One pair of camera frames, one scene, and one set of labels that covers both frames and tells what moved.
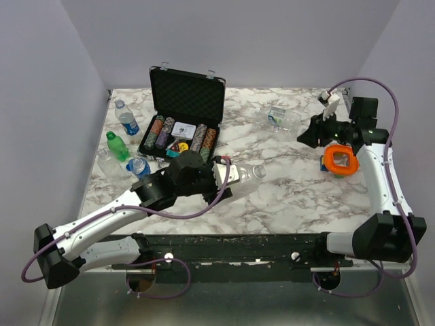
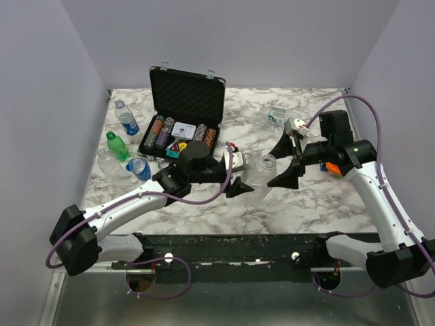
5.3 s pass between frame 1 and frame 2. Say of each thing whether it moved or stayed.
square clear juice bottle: moved
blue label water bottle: stayed
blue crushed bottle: stayed
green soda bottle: stayed
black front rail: stayed
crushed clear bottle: stayed
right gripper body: moved
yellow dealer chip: stayed
